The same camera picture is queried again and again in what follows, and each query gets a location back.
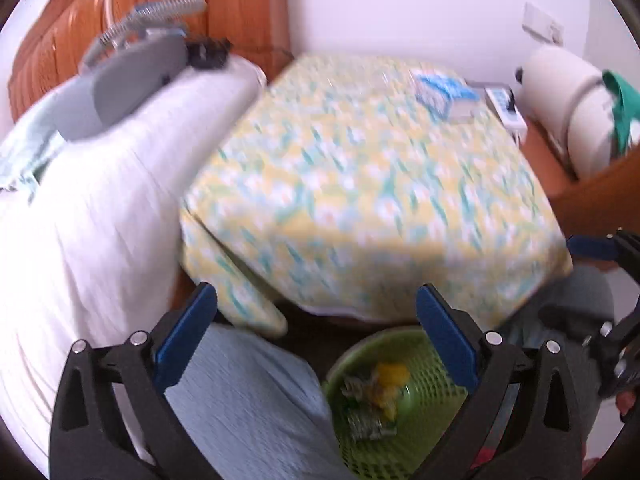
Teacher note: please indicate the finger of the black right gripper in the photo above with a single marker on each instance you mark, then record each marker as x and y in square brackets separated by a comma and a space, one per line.
[621, 247]

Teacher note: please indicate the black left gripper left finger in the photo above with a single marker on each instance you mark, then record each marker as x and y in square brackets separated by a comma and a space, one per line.
[111, 419]

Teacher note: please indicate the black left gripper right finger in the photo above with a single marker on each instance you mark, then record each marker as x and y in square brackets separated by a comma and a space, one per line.
[520, 401]

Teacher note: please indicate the yellow net bag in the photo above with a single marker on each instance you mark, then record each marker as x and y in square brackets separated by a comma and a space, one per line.
[387, 382]

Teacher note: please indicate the silver foil wrapper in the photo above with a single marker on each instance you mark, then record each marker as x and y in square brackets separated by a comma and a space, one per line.
[365, 423]

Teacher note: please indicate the green mesh trash basket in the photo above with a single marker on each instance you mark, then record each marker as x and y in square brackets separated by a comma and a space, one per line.
[425, 409]

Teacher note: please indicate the person right hand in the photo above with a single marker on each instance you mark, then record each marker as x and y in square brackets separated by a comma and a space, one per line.
[624, 403]

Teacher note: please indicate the brown leather chair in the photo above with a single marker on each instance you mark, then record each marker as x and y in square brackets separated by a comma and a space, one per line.
[595, 206]

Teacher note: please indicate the light blue trousers leg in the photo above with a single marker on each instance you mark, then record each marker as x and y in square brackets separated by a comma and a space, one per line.
[586, 292]
[256, 411]

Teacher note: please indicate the green cloth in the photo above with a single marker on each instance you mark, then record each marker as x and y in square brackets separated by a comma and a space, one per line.
[625, 111]

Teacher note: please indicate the white power strip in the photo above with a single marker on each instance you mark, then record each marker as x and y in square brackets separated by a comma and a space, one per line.
[502, 102]

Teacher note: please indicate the white pillow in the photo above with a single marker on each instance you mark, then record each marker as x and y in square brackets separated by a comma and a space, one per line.
[94, 254]

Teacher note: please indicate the blue white milk carton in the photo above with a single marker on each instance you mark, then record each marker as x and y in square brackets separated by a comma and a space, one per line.
[445, 98]

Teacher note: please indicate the light green blanket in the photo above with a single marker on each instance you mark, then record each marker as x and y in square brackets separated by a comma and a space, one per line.
[28, 149]

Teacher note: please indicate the yellow floral tablecloth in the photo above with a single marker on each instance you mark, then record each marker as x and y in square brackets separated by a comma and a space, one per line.
[340, 192]

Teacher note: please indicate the grey plastic device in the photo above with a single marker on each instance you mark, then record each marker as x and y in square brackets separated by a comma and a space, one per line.
[123, 67]

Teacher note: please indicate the orange wooden headboard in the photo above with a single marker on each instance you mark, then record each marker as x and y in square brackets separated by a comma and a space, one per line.
[46, 42]

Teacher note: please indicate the white wall switch panel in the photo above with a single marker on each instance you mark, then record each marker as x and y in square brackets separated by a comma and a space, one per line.
[542, 26]

